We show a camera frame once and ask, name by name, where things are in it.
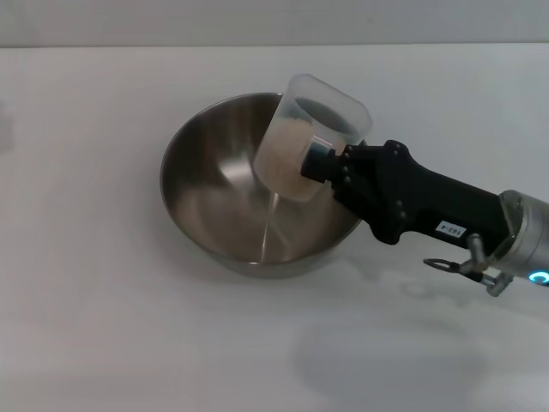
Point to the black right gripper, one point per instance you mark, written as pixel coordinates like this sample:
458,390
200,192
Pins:
446,201

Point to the white uncooked rice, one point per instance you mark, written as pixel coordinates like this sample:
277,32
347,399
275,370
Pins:
279,163

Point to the clear plastic measuring cup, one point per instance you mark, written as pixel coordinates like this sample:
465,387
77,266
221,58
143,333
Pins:
326,92

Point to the stainless steel mixing bowl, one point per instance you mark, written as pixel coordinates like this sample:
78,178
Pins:
206,206

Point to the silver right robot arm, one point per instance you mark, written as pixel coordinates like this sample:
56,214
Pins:
532,232

